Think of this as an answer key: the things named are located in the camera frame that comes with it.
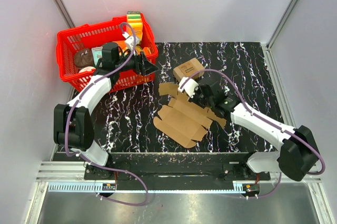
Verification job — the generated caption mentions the red plastic shopping basket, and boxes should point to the red plastic shopping basket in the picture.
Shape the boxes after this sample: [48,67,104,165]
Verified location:
[56,13,158,92]

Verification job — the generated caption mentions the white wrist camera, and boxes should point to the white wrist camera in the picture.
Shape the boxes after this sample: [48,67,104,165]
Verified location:
[123,32,140,51]
[178,77,199,98]

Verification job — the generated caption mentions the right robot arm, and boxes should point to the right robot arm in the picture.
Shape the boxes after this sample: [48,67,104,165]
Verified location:
[183,80,319,181]

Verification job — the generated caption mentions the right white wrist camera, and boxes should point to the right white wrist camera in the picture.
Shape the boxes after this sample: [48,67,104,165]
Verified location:
[178,77,199,98]

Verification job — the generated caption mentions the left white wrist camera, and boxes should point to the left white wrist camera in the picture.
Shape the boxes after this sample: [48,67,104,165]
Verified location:
[123,32,140,51]

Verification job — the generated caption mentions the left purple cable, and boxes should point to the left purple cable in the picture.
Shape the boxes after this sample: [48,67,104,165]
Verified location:
[64,22,150,207]

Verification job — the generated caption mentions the orange yellow juice carton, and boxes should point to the orange yellow juice carton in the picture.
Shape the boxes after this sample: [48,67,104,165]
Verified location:
[126,11,143,42]

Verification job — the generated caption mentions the white round item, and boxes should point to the white round item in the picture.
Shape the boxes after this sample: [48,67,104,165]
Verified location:
[79,66,96,73]

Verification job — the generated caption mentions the orange cylindrical can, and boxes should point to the orange cylindrical can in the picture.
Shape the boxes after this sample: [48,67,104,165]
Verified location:
[115,41,131,57]

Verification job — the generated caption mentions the kitchen scouring pads pack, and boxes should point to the kitchen scouring pads pack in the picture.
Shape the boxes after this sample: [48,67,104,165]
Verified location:
[173,58,204,84]

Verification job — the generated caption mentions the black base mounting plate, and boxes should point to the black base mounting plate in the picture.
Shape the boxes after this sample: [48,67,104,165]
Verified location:
[83,152,271,181]

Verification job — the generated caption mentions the brown round bread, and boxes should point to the brown round bread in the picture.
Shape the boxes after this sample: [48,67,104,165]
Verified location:
[73,48,94,69]

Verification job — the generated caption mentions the brown cardboard box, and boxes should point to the brown cardboard box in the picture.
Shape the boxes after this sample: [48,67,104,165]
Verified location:
[153,83,226,149]

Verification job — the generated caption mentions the orange snack packet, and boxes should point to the orange snack packet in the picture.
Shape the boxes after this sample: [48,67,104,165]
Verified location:
[143,47,151,56]

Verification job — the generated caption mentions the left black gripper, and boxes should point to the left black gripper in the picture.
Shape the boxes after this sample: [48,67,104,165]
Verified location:
[115,47,158,76]

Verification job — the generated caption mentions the teal small box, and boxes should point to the teal small box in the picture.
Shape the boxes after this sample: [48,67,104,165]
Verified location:
[91,46,103,65]

